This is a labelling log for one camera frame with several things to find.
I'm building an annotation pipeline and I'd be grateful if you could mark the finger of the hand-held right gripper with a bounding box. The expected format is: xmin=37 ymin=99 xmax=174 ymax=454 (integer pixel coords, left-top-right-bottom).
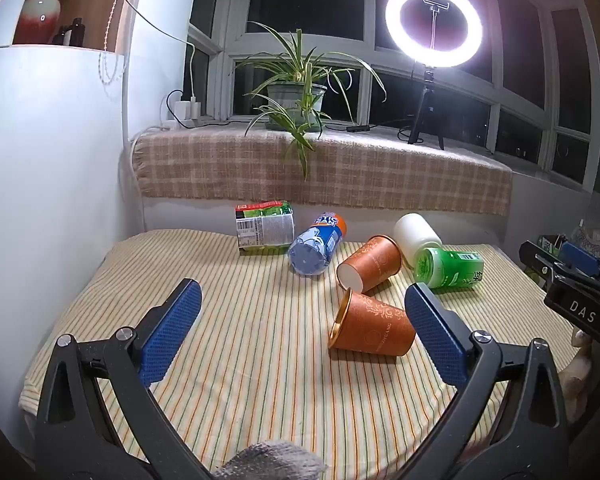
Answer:
xmin=519 ymin=240 xmax=563 ymax=282
xmin=559 ymin=241 xmax=600 ymax=292

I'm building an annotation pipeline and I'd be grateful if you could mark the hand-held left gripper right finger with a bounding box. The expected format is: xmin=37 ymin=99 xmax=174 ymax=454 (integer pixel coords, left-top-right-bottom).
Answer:
xmin=404 ymin=282 xmax=571 ymax=462

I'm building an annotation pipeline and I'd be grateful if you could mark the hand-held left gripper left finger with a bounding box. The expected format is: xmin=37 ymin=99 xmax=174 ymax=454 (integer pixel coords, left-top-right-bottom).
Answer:
xmin=34 ymin=277 xmax=203 ymax=462

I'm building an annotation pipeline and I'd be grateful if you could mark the orange paper cup gold inside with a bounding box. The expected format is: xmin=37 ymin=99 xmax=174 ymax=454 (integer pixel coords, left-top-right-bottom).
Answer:
xmin=328 ymin=288 xmax=417 ymax=358

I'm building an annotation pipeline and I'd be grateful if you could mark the orange paper cup white inside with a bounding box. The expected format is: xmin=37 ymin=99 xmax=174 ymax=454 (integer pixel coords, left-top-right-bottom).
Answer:
xmin=336 ymin=235 xmax=405 ymax=294

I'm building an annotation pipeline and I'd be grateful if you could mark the green box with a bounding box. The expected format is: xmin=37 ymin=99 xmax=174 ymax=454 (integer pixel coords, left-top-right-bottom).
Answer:
xmin=536 ymin=234 xmax=567 ymax=257

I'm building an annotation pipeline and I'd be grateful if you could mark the beige fuzzy cloth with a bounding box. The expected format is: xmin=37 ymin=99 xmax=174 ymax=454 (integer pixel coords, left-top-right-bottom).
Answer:
xmin=561 ymin=331 xmax=597 ymax=422

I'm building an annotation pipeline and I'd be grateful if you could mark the striped tablecloth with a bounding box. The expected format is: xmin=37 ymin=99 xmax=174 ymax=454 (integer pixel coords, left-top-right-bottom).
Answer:
xmin=19 ymin=228 xmax=582 ymax=480

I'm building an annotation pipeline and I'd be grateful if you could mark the black tripod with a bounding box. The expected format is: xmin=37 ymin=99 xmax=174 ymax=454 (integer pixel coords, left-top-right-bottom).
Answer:
xmin=408 ymin=0 xmax=452 ymax=152

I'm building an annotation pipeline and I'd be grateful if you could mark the plaid blanket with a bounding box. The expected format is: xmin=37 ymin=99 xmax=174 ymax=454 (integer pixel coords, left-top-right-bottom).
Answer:
xmin=132 ymin=126 xmax=514 ymax=217

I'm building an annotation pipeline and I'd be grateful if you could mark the white charger plug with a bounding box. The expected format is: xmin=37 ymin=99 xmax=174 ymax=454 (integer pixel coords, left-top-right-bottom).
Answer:
xmin=168 ymin=91 xmax=201 ymax=121

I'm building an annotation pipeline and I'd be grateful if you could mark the potted spider plant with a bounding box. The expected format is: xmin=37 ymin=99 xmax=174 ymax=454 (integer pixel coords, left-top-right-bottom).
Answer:
xmin=229 ymin=21 xmax=388 ymax=181

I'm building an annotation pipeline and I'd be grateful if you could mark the dark bottle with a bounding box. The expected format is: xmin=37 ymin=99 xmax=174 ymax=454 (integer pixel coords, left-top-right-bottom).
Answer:
xmin=54 ymin=18 xmax=85 ymax=47

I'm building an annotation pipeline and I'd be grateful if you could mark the red and white vase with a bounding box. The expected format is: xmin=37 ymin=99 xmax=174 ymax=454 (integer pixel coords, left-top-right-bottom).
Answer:
xmin=19 ymin=0 xmax=62 ymax=46

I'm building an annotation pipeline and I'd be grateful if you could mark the white window frame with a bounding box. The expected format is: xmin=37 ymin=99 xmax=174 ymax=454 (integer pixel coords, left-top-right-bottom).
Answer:
xmin=186 ymin=0 xmax=600 ymax=194

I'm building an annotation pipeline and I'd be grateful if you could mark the ring light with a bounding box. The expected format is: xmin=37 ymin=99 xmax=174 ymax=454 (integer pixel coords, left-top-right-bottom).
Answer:
xmin=384 ymin=0 xmax=484 ymax=69

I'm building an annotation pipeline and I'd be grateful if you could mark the white bead cord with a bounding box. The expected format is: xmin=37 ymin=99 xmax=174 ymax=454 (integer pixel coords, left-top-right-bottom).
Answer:
xmin=98 ymin=0 xmax=131 ymax=86

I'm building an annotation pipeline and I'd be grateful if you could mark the white charging cable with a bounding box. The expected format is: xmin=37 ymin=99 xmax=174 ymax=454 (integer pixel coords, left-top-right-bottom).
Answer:
xmin=110 ymin=0 xmax=197 ymax=103

